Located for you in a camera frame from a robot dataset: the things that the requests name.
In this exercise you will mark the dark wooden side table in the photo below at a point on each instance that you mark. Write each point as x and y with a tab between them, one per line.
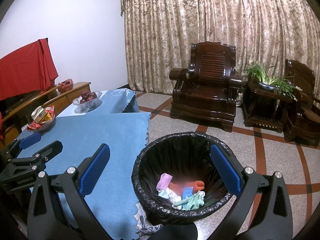
264	106

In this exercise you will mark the black lined trash bin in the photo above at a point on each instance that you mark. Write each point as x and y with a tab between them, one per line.
186	157

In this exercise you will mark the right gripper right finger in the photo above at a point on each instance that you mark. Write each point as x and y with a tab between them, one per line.
273	217

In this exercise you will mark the dark red fruit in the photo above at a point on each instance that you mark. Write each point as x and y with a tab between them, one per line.
87	96

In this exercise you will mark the white tissue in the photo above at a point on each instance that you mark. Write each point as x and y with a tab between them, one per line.
170	195

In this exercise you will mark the dark wooden armchair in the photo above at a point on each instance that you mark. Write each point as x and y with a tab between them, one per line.
302	115
207	90

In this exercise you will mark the glass snack dish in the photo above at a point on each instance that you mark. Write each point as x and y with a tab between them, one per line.
45	123

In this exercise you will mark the blue table cloth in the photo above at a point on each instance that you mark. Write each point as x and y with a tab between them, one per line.
114	141

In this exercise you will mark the wooden cabinet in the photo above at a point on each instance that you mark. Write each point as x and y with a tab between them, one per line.
19	116

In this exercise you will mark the green rubber glove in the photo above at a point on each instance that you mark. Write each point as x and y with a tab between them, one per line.
193	202

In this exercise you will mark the red cloth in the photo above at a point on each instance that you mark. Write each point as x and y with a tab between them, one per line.
27	69

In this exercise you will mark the glass fruit bowl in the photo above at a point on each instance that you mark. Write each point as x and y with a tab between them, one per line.
88	106

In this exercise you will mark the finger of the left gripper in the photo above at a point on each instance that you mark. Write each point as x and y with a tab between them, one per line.
13	149
42	154

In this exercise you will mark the green potted plant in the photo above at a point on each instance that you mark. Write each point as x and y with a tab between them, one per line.
258	77

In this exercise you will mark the red ornament on cabinet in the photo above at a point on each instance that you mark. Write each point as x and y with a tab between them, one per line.
65	86

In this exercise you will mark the beige patterned curtain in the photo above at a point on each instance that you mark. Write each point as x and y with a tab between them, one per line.
159	35

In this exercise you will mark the large orange foam net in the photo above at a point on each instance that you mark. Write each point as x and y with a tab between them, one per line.
178	188

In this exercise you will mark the white and gold box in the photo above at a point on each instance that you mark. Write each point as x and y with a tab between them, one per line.
38	114

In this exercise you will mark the light blue plastic table cover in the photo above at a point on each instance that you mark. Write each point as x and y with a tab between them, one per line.
114	101

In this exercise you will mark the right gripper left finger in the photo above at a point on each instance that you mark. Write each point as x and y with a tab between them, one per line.
58	209

